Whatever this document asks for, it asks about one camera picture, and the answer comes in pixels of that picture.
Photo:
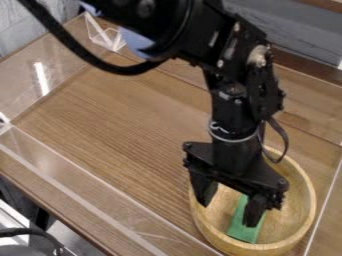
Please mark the brown wooden bowl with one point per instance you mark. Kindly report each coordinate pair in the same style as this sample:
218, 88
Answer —
284, 227

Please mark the clear acrylic corner bracket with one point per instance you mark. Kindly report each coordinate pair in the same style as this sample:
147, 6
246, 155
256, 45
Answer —
109, 38

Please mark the black metal table bracket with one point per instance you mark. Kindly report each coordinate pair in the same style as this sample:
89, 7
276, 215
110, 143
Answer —
44, 245

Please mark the green rectangular block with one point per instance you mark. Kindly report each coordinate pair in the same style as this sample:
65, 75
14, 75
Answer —
238, 230

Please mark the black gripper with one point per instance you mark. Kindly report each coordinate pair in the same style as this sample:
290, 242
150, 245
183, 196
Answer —
237, 165

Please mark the clear acrylic tray wall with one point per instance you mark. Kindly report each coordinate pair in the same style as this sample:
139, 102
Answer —
91, 147

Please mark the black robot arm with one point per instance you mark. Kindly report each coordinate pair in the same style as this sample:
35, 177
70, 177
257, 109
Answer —
198, 31

